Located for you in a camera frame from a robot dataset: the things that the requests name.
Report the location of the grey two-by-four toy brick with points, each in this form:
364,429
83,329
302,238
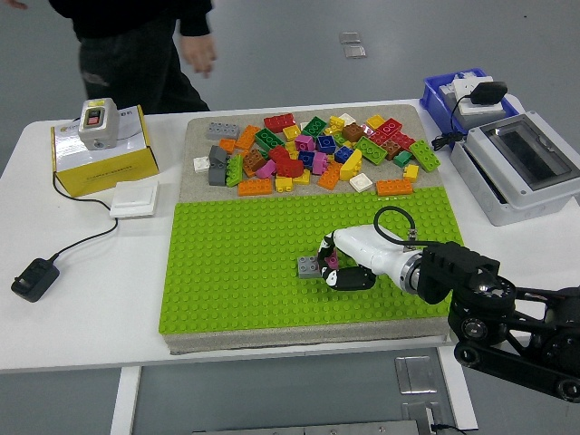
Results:
308,267
222,131

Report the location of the grey-brown foam mat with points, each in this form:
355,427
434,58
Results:
197,190

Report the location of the dark green two-by-four brick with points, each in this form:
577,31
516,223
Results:
269,140
314,128

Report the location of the robot right hand white shell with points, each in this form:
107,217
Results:
362,247

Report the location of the yellow and white cardboard box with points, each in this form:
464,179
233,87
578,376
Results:
106,174

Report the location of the small yellow toy brick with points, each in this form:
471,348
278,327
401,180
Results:
291,149

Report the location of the small dark green brick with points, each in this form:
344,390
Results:
402,159

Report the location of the yellow curved toy brick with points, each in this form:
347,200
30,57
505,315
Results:
351,166

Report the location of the white table leg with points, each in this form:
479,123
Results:
126,399
462,399

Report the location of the person's left forearm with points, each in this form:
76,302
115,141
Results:
195,20

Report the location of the white flat toy brick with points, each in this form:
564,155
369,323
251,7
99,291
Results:
348,118
201,164
360,183

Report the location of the blue plastic bin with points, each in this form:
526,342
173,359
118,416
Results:
430,97

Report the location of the small lime green brick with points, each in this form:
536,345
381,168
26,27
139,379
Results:
339,138

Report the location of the white power socket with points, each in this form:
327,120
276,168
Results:
464,86

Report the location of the blue square toy brick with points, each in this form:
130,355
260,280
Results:
343,154
325,143
306,159

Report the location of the small pink toy brick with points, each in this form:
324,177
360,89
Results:
369,131

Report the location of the black plug adapter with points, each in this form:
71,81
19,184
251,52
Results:
489,93

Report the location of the metal floor plate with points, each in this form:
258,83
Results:
421,414
349,37
417,375
355,51

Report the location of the orange two-by-four toy brick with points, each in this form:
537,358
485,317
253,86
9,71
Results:
394,187
255,187

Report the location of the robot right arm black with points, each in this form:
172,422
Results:
453,272

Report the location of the small orange toy brick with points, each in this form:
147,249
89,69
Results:
248,173
227,146

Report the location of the grey push-button switch box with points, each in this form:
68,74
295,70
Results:
97,126

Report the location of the green studded baseplate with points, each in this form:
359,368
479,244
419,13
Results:
226,272

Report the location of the white wall switch panel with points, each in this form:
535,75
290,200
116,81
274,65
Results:
133,199

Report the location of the person's right hand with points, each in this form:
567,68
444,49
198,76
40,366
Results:
13,3

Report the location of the black power adapter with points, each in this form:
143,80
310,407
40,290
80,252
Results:
35,280

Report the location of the person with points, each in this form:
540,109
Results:
127,68

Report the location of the lime green two-by-four brick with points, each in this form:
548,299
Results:
234,170
371,150
425,155

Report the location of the grey plastic device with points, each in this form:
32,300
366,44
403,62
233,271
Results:
469,121

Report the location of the brown toy brick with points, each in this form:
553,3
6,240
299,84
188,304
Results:
391,150
254,159
353,132

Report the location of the pink square toy brick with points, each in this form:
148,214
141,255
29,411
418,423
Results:
333,262
304,143

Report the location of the grey enclosure with clear lid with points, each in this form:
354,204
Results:
478,154

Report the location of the grey sloped toy brick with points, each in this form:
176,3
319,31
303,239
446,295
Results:
218,155
217,174

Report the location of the person's left hand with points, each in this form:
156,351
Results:
199,52

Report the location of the orange long toy brick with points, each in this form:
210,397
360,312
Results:
248,138
329,176

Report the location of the yellow square toy brick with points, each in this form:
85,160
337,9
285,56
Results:
336,124
284,184
302,177
291,132
375,122
411,173

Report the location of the red two-by-four toy brick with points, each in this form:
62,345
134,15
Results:
388,129
403,141
279,122

